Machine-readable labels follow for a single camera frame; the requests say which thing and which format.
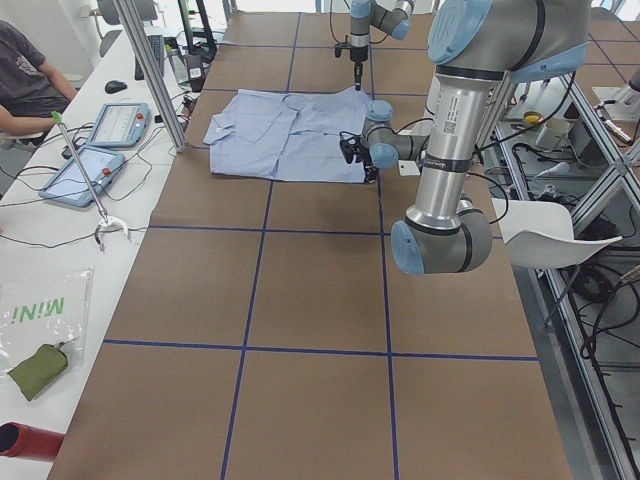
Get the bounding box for red cylinder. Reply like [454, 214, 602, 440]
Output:
[1, 422, 65, 462]

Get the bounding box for aluminium frame post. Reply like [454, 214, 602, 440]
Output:
[114, 0, 187, 153]

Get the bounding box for lower blue teach pendant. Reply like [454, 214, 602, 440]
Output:
[38, 146, 125, 207]

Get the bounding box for blue teach pendant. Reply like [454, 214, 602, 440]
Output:
[87, 103, 150, 149]
[38, 146, 125, 207]

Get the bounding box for green fabric pouch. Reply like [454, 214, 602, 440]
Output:
[8, 344, 69, 401]

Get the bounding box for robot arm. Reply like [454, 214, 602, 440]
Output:
[340, 0, 590, 275]
[334, 0, 415, 91]

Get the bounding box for light blue striped shirt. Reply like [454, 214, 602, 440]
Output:
[203, 87, 370, 184]

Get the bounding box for black keyboard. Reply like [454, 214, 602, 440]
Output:
[133, 34, 166, 81]

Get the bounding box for clear plastic bag green print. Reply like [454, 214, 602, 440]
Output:
[1, 268, 94, 387]

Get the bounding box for upper blue teach pendant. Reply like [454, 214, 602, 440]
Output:
[87, 103, 150, 149]

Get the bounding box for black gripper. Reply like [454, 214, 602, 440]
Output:
[334, 42, 369, 91]
[339, 131, 379, 183]

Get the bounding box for seated person in grey shirt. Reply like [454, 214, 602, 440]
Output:
[1, 21, 77, 138]

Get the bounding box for black computer mouse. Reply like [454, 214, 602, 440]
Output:
[104, 80, 128, 94]

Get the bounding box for grabber stick with green handle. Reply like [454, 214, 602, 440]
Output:
[51, 111, 130, 253]

